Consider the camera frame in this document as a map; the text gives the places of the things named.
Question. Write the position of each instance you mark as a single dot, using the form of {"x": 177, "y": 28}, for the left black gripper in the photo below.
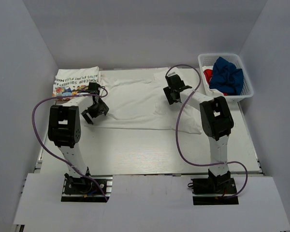
{"x": 102, "y": 108}

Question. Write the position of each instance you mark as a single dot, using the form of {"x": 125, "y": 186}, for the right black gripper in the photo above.
{"x": 168, "y": 92}

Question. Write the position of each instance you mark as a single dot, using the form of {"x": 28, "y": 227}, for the white t-shirt black graphic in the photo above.
{"x": 139, "y": 103}

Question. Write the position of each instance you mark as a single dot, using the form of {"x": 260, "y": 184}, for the white t-shirt red graphic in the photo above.
{"x": 207, "y": 73}

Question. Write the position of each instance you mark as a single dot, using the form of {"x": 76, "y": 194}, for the dark blue t-shirt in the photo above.
{"x": 226, "y": 78}

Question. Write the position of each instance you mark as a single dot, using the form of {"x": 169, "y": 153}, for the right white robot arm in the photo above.
{"x": 216, "y": 121}

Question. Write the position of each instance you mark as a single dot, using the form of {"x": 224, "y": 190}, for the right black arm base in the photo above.
{"x": 203, "y": 193}

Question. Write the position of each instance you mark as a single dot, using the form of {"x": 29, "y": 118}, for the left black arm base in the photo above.
{"x": 87, "y": 193}

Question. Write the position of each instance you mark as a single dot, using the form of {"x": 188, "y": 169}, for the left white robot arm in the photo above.
{"x": 64, "y": 130}

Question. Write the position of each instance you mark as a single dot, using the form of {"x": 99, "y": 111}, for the folded white cartoon t-shirt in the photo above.
{"x": 68, "y": 82}

